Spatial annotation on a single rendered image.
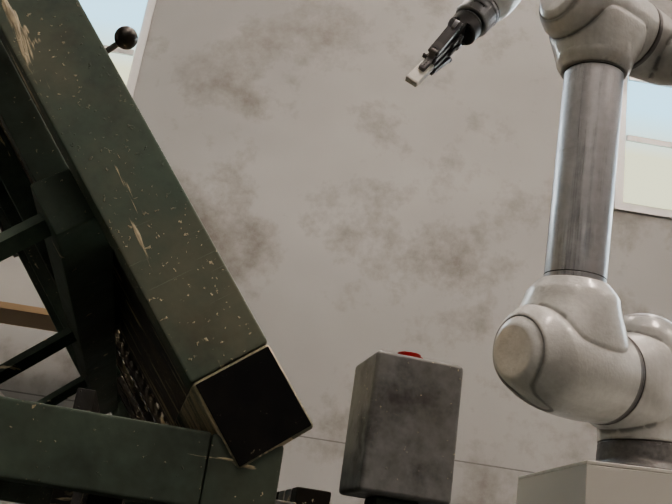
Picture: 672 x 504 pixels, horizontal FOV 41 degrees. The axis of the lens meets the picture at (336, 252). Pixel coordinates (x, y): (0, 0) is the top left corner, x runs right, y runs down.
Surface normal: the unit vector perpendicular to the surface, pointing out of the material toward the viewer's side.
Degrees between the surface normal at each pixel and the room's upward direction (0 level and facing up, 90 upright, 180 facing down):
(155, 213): 90
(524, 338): 100
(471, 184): 90
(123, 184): 90
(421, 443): 90
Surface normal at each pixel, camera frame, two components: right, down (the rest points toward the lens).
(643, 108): 0.09, -0.32
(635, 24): 0.56, -0.01
